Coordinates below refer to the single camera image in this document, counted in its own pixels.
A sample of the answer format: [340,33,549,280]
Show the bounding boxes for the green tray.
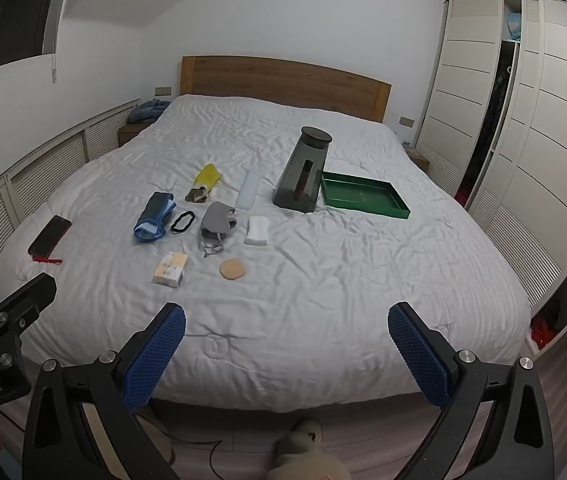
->
[319,170,410,220]

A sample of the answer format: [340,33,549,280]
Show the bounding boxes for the grey towel with blue edge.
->
[132,191,178,243]

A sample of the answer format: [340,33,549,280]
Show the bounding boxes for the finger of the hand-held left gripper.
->
[0,272,58,348]

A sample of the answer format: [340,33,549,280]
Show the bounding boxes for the black hair tie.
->
[170,210,197,234]

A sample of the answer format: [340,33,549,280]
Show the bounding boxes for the white louvered wall cabinet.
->
[0,99,142,221]

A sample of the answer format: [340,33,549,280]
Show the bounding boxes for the wooden nightstand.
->
[406,147,431,173]
[118,120,157,147]

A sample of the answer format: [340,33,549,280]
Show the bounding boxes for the tissue packet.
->
[152,252,189,289]

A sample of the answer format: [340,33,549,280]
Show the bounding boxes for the clear zip bag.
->
[235,169,263,211]

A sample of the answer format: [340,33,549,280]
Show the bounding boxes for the yellow cloth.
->
[185,162,223,204]

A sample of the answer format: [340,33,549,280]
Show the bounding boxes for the round beige powder puff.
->
[219,258,248,279]

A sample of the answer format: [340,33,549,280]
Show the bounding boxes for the white louvered wardrobe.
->
[415,0,567,361]

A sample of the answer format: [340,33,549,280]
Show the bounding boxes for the plush toy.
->
[264,419,349,480]

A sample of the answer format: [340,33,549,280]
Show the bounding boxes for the grey fabric piece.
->
[272,126,333,214]

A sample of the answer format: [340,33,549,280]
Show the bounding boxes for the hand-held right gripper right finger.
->
[387,301,557,480]

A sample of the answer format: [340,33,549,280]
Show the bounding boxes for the white bed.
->
[1,94,531,413]

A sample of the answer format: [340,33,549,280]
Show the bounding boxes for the blue cloth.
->
[128,100,172,125]

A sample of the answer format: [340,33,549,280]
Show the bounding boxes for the wooden headboard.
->
[180,55,393,123]

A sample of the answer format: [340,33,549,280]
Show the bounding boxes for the white cloth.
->
[244,215,270,247]

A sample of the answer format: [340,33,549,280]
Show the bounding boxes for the black phone with red strap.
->
[28,215,73,264]

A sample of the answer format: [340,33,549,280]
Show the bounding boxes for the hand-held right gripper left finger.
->
[22,302,187,480]

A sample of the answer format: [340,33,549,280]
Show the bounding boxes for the grey face mask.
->
[198,201,239,258]

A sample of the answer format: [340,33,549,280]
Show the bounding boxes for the red cloth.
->
[531,315,557,348]

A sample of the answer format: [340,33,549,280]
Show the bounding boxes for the floor cable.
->
[164,435,224,480]

